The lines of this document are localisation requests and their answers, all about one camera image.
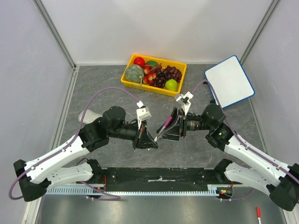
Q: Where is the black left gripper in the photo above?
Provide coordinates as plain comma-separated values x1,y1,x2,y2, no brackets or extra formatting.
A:
109,118,158,150

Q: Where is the purple capped whiteboard marker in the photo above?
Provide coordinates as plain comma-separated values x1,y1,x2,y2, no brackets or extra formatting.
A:
154,116,172,142

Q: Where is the blue framed whiteboard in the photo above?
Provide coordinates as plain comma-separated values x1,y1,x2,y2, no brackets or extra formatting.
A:
205,55,255,108

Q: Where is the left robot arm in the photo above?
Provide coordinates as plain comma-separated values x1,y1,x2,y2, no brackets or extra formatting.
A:
14,106,158,202

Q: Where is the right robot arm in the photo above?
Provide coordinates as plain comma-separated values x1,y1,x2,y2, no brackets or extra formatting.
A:
157,104,299,211

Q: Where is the white whiteboard eraser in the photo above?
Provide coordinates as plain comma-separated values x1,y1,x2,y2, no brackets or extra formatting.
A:
78,109,102,124

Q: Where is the green pear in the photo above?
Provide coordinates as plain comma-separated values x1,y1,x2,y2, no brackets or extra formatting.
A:
164,79,178,91

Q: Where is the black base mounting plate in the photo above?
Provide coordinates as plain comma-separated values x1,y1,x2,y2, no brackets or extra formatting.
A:
102,168,230,193

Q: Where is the dark purple grape bunch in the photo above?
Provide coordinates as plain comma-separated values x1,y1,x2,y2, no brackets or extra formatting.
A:
153,65,182,88

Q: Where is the red cherries cluster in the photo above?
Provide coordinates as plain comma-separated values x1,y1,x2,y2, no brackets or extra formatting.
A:
142,64,162,86

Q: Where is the yellow plastic fruit tray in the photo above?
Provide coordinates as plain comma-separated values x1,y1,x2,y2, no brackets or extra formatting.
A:
121,54,187,97

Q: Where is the green netted melon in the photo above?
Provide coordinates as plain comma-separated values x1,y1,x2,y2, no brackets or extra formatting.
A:
125,64,144,83

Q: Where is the green mango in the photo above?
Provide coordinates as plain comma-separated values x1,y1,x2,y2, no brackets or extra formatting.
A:
146,60,158,67

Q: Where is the red apple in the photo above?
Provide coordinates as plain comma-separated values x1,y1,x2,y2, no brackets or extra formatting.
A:
133,57,145,67

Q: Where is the red marker pen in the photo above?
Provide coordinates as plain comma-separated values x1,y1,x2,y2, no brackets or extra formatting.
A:
256,207,262,224

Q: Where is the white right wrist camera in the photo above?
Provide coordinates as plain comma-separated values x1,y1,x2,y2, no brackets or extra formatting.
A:
174,91,193,115

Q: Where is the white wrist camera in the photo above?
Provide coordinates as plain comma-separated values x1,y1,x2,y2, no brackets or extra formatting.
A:
136,101,151,129
174,91,193,115

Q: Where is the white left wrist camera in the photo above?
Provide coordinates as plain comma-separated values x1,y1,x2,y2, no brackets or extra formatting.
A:
136,101,151,129

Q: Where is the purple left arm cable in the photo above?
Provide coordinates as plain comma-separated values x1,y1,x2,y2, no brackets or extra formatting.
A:
8,87,143,202

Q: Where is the light blue cable duct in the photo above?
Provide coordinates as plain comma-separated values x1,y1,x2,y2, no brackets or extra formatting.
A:
46,185,220,196

